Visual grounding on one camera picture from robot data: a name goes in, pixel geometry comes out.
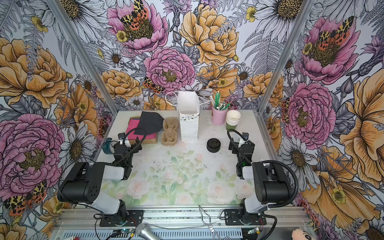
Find pink straw holder cup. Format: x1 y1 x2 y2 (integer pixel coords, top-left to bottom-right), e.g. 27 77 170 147
212 108 228 126

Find white patterned paper gift bag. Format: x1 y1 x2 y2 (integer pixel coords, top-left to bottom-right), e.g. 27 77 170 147
165 91 209 142

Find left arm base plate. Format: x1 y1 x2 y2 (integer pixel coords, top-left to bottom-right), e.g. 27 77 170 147
99 210 144 227

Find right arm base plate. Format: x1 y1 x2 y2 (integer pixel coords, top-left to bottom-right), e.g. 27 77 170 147
224 209 267 226

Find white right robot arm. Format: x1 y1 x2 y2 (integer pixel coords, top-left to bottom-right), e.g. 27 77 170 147
225 129 300 225

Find brown cardboard tray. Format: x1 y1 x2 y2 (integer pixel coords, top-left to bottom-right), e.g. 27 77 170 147
127 117 157 145

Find green straws bundle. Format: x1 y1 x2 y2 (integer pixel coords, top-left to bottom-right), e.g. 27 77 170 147
210 92 230 111

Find stack of paper cups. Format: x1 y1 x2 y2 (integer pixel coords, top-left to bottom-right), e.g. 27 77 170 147
226 110 241 130

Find black paper napkin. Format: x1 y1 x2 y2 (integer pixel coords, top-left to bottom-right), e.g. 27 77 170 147
134 112 164 136

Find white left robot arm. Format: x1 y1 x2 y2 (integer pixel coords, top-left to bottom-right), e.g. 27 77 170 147
58 140 142 226

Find pink plush toy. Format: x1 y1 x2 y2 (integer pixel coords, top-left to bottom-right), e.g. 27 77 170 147
292 229 316 240

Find silver microphone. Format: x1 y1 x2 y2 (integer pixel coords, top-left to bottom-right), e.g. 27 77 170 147
136 223 160 240

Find brown pulp cup carrier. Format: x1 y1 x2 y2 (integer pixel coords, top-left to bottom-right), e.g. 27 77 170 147
161 118 179 146

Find teal alarm clock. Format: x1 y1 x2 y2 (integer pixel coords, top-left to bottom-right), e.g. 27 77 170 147
102 138 116 155

